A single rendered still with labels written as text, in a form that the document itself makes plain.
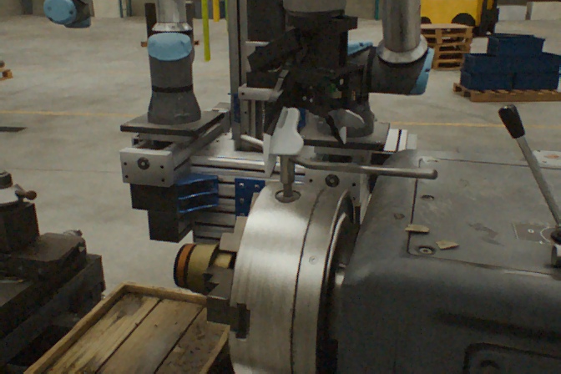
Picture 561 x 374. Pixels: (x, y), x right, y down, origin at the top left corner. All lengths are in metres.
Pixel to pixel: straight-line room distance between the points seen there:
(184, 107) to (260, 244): 0.83
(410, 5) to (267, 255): 0.68
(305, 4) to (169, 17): 1.02
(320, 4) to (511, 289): 0.36
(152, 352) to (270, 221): 0.43
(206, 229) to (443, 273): 1.06
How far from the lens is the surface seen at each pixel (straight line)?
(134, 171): 1.44
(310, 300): 0.70
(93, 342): 1.13
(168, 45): 1.47
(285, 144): 0.65
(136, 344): 1.10
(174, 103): 1.49
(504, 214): 0.74
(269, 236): 0.73
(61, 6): 1.52
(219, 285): 0.80
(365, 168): 0.66
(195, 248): 0.89
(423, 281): 0.58
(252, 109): 1.53
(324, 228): 0.73
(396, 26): 1.23
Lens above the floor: 1.54
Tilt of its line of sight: 19 degrees down
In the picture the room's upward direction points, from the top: straight up
